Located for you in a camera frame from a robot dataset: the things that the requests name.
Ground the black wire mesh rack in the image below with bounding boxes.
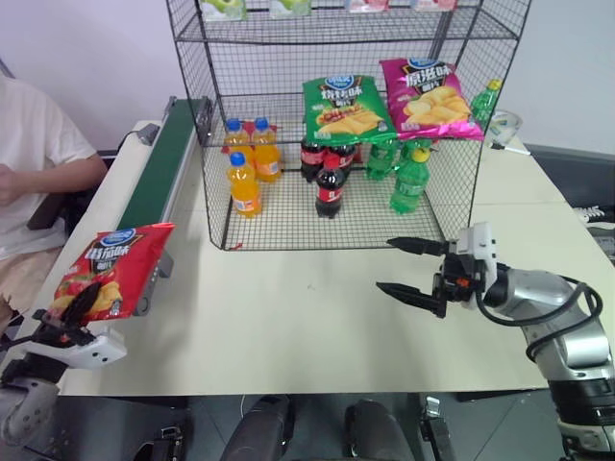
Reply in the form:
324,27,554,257
165,0,533,253

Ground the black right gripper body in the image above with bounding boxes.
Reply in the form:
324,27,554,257
431,250,476,308

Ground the black metal bracket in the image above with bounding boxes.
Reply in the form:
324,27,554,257
416,393,458,461

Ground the dark rounded shape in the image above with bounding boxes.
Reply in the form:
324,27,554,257
224,394,297,461
342,399,418,461

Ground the black and white shoe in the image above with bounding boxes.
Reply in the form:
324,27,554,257
573,204,607,224

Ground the green conveyor belt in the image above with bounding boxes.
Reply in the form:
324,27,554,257
113,95,215,318

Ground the black chair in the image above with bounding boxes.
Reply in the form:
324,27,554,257
27,148,121,236

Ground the person's bare hand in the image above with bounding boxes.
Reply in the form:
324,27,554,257
0,162,16,206

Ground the magenta potato chips bag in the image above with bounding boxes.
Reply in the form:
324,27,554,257
379,57,486,142

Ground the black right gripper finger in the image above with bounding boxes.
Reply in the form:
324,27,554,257
375,281,447,320
385,236,452,257

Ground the green soda bottle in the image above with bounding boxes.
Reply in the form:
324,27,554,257
398,137,434,162
469,78,504,136
366,135,401,182
388,148,430,216

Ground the orange soda bottle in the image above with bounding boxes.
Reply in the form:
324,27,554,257
226,152,263,219
251,116,283,184
223,118,253,167

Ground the red potato chips bag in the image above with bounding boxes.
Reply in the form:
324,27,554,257
51,222,176,322

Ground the green potato chips bag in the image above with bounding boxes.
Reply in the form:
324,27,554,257
301,74,400,146

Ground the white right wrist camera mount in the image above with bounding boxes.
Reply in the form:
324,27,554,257
453,221,502,309

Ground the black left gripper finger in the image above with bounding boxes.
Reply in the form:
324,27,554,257
62,280,103,325

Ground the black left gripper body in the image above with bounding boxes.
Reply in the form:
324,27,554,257
31,308,97,348

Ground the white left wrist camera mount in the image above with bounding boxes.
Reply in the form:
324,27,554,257
17,325,129,371

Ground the white pen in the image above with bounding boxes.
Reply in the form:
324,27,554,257
488,142,532,157

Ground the person in white shirt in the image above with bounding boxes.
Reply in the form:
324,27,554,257
0,74,110,332

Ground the cola bottle red label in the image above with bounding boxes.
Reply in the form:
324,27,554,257
299,135,329,184
313,154,348,221
328,141,359,170

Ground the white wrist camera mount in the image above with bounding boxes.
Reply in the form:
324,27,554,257
17,325,129,371
453,221,502,309

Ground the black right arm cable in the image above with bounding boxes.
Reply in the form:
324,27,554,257
477,279,604,362

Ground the dark grey seat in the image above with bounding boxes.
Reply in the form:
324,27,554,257
522,142,615,210

